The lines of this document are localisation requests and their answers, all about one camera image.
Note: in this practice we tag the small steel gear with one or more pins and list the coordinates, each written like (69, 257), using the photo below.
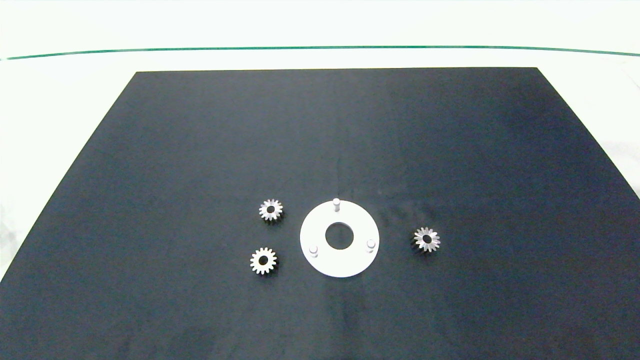
(276, 210)
(269, 261)
(433, 240)

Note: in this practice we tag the round white carrier plate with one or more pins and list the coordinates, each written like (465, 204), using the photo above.
(320, 227)

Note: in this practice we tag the dark table mat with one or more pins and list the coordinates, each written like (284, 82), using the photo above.
(450, 150)

